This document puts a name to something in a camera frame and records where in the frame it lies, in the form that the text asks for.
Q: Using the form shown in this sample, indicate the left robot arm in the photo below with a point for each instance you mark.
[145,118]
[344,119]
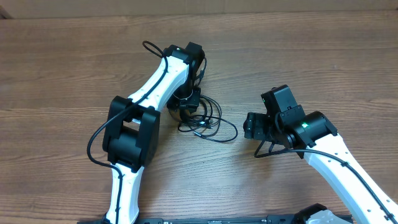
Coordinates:
[132,134]

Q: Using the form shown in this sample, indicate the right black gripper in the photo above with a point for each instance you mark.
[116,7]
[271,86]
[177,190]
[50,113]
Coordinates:
[252,126]

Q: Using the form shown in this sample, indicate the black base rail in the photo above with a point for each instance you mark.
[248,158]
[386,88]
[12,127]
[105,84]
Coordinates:
[315,213]

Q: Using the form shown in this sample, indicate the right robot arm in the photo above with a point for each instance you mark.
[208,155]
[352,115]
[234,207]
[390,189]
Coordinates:
[314,138]

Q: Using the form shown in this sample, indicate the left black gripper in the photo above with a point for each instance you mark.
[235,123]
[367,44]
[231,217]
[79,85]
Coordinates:
[188,104]

